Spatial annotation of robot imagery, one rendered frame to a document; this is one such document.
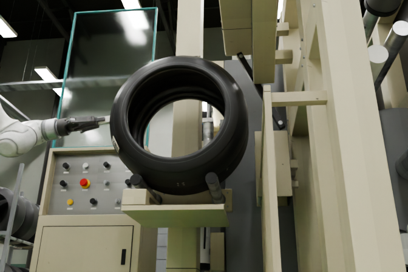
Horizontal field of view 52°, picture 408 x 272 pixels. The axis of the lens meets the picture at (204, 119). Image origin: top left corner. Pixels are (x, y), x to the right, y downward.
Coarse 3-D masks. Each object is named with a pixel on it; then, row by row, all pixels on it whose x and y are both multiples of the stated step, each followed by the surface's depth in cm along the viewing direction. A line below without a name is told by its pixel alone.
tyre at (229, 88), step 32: (160, 64) 172; (192, 64) 170; (128, 96) 167; (160, 96) 196; (192, 96) 194; (224, 96) 162; (128, 128) 162; (224, 128) 157; (128, 160) 159; (160, 160) 154; (192, 160) 153; (224, 160) 156; (192, 192) 169
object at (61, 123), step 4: (60, 120) 176; (64, 120) 176; (68, 120) 174; (56, 124) 175; (60, 124) 174; (64, 124) 174; (68, 124) 174; (72, 124) 174; (76, 124) 175; (56, 128) 174; (60, 128) 174; (64, 128) 174; (68, 128) 177; (76, 128) 178; (60, 132) 175; (64, 132) 175; (68, 132) 177
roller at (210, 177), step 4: (212, 172) 153; (208, 176) 152; (212, 176) 152; (216, 176) 152; (208, 180) 151; (212, 180) 151; (216, 180) 151; (208, 184) 152; (212, 184) 152; (216, 184) 154; (212, 188) 157; (216, 188) 158; (220, 188) 166; (212, 192) 163; (216, 192) 163; (220, 192) 168; (212, 196) 170; (216, 196) 168; (220, 196) 171; (216, 200) 175; (220, 200) 176
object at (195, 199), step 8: (160, 192) 187; (200, 192) 185; (208, 192) 185; (224, 192) 184; (232, 192) 184; (160, 200) 185; (168, 200) 185; (176, 200) 185; (184, 200) 184; (192, 200) 184; (200, 200) 184; (208, 200) 183; (224, 200) 182; (232, 200) 182; (232, 208) 181
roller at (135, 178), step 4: (132, 176) 155; (136, 176) 155; (140, 176) 155; (132, 180) 154; (136, 180) 154; (140, 180) 154; (144, 180) 161; (132, 184) 154; (136, 184) 154; (140, 184) 155; (144, 184) 159; (136, 188) 159; (140, 188) 158; (144, 188) 161; (148, 188) 165; (152, 192) 171; (156, 196) 178
